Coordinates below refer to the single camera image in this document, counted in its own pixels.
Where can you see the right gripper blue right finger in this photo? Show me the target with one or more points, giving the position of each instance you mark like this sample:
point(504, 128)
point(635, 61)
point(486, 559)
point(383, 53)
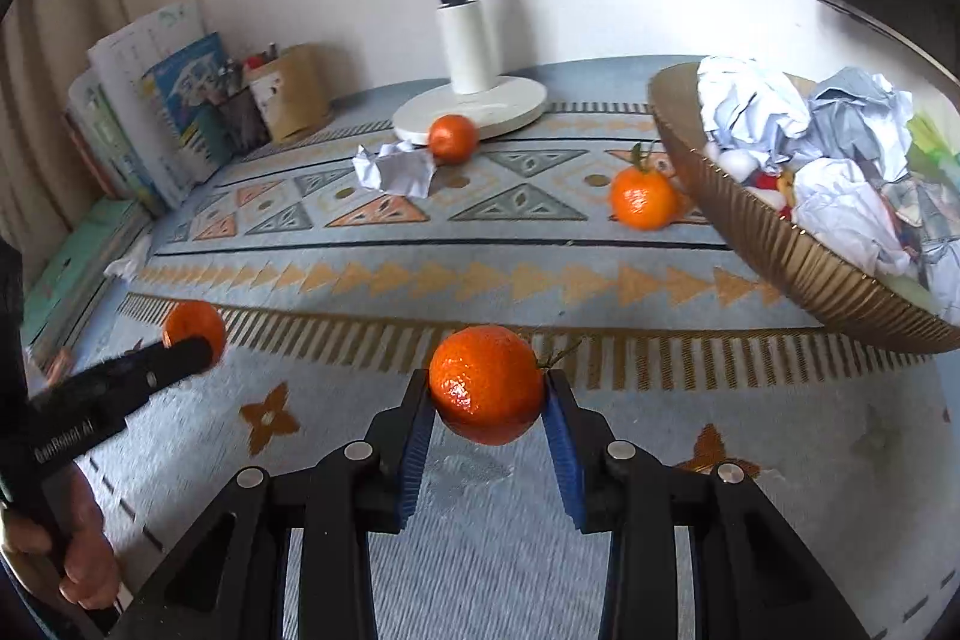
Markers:
point(578, 439)

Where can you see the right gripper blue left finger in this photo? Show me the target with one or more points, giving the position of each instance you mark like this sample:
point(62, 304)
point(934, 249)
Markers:
point(401, 439)

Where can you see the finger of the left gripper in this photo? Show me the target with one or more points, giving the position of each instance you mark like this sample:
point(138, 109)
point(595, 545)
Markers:
point(165, 365)

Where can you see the orange mandarin front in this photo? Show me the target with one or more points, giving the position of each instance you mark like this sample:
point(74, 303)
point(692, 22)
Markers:
point(488, 385)

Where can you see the orange mandarin with stem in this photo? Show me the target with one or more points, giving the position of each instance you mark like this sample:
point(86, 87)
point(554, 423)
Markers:
point(641, 196)

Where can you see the paper ball back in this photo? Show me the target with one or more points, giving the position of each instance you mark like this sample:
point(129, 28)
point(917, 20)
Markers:
point(837, 206)

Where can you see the hello kitty plush toy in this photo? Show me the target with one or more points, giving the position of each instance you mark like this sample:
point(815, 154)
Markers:
point(776, 190)

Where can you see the pastel three-ball plush skewer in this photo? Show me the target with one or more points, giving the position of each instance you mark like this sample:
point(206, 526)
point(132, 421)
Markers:
point(738, 164)

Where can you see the white paper ball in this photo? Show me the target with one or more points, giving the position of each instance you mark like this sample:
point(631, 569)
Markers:
point(749, 106)

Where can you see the grey plaid fabric bow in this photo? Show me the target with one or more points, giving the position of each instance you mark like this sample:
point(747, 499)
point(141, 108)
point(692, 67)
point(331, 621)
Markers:
point(925, 214)

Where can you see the person's left hand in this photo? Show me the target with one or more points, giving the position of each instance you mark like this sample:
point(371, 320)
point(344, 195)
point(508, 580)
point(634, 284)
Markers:
point(91, 578)

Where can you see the white tissue scrap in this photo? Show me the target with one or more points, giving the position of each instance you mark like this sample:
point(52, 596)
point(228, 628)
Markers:
point(130, 265)

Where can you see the teal flat book stack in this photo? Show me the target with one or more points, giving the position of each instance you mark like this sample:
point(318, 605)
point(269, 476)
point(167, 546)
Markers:
point(71, 280)

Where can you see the patterned blue table mat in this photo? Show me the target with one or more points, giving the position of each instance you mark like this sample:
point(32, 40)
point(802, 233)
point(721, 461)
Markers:
point(333, 294)

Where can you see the stack of books upright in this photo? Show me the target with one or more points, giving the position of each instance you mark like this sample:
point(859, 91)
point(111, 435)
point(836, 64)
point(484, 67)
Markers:
point(152, 90)

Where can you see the black mesh pen holder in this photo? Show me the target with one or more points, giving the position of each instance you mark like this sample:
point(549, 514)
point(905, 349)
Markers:
point(239, 110)

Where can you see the brown kraft pen container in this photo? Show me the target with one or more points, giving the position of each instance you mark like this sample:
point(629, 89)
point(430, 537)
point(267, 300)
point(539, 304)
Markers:
point(290, 93)

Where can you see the white desk lamp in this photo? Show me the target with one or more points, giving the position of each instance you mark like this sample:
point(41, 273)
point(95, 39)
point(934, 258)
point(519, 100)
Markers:
point(496, 104)

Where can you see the green tissue box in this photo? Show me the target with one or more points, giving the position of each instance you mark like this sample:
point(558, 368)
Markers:
point(929, 146)

